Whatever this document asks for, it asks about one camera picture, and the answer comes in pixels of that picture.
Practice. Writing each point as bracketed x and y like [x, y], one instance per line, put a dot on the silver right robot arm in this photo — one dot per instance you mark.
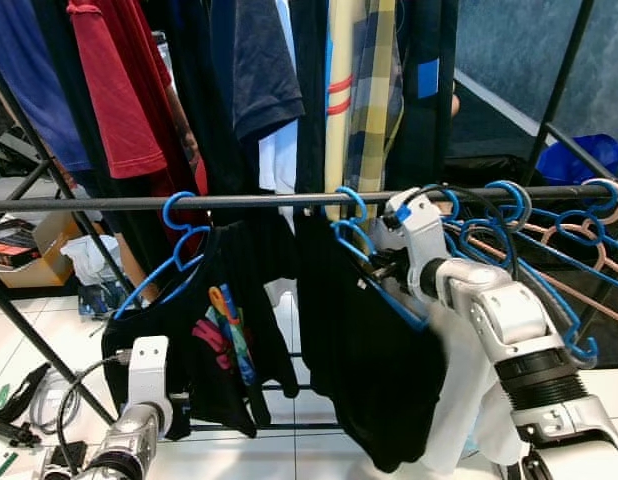
[509, 320]

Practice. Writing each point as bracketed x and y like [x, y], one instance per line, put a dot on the long black garment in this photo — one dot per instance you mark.
[359, 380]

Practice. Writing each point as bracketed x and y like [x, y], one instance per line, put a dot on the black t-shirt colourful print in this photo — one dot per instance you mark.
[259, 300]

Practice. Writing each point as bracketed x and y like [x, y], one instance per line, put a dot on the cream garment red stripes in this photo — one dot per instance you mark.
[339, 140]

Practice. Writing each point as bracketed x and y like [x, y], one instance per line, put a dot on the black garment blue tape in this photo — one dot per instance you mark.
[429, 130]

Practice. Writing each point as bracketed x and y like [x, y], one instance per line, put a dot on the black metal clothes rack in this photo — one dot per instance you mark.
[259, 200]

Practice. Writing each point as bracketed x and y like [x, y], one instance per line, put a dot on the yellow grey plaid shirt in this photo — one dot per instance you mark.
[374, 120]

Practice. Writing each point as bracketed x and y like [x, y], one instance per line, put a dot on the white hanging garment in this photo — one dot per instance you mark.
[279, 160]

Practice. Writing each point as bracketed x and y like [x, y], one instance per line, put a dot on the blue plastic bag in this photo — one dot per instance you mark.
[584, 160]

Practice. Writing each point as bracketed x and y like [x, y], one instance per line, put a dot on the black hanging garment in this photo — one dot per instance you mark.
[204, 120]

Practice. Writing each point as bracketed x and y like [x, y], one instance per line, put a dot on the navy t-shirt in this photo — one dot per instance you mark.
[259, 70]

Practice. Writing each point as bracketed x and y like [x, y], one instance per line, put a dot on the white plastic bag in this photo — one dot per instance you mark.
[89, 262]

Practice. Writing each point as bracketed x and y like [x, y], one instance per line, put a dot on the brown cardboard box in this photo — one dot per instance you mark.
[59, 250]

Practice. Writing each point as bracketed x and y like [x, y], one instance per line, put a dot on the red t-shirt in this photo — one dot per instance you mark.
[109, 90]

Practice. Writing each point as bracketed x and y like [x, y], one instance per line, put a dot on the black red product box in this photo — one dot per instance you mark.
[11, 248]

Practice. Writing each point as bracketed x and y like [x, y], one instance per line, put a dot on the purple blue shirt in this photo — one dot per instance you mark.
[24, 70]

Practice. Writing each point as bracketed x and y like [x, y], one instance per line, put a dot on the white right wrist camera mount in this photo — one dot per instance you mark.
[421, 235]

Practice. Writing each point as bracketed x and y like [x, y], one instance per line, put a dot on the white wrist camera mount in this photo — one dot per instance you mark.
[421, 235]
[149, 375]

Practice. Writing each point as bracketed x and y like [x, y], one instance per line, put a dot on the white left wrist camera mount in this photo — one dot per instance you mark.
[149, 375]

